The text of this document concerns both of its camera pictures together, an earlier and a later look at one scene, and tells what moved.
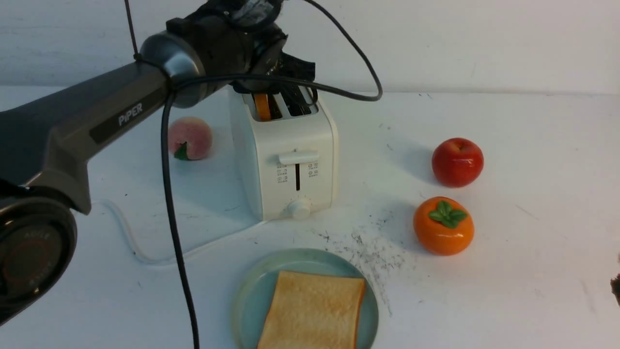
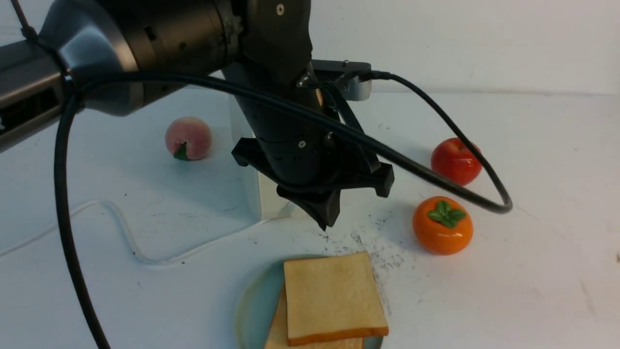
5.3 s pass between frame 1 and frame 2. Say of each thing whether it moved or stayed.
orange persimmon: stayed
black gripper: moved
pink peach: stayed
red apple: stayed
